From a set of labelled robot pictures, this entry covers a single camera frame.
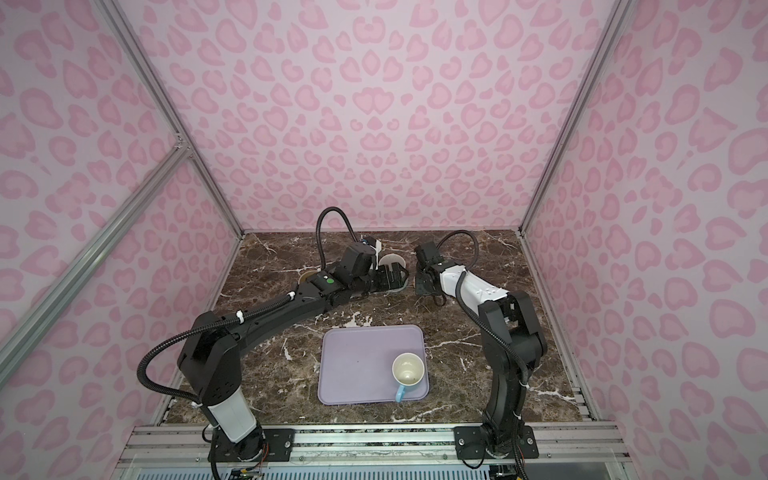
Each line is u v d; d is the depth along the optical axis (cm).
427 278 70
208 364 45
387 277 73
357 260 63
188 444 75
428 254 77
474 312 51
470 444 73
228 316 49
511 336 49
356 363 86
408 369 83
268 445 72
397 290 74
